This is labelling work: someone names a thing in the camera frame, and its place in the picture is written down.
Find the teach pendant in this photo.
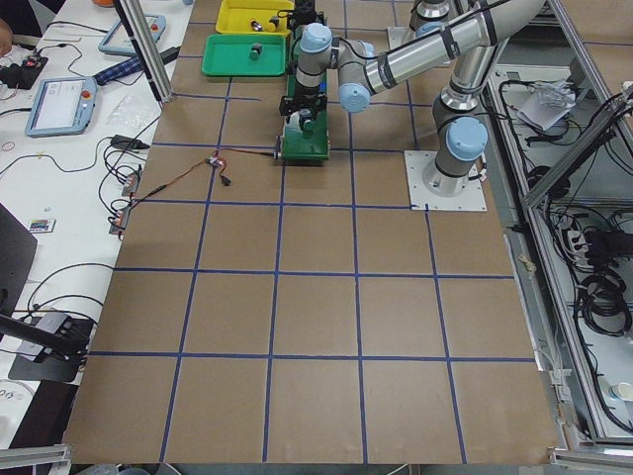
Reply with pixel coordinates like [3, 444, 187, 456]
[25, 77, 98, 138]
[97, 13, 168, 55]

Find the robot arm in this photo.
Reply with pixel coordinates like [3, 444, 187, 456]
[276, 1, 544, 166]
[278, 0, 450, 30]

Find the upper teach pendant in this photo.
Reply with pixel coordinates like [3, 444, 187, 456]
[97, 13, 168, 55]

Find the aluminium frame upright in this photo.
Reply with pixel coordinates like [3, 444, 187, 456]
[114, 0, 173, 104]

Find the red black power cable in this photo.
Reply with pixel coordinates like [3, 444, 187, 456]
[131, 147, 278, 204]

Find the yellow plastic tray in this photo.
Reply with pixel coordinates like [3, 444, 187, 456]
[216, 0, 294, 37]

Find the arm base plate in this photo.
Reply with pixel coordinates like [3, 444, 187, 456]
[404, 150, 488, 213]
[387, 26, 411, 49]

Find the green conveyor belt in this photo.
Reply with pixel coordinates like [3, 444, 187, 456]
[275, 26, 330, 164]

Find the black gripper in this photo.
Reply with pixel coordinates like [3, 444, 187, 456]
[287, 0, 324, 28]
[279, 83, 327, 122]

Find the black adapter on desk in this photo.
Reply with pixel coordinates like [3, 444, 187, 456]
[110, 135, 150, 150]

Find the green plastic tray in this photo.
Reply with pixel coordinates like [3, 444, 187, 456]
[201, 34, 286, 77]

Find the crumpled white paper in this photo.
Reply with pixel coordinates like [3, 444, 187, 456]
[517, 79, 576, 132]

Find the green push button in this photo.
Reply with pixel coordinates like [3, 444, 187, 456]
[249, 43, 263, 60]
[299, 109, 315, 136]

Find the folded blue umbrella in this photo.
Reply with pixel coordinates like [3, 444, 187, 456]
[94, 47, 180, 86]

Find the lower teach pendant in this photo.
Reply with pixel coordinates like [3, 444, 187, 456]
[25, 77, 98, 138]

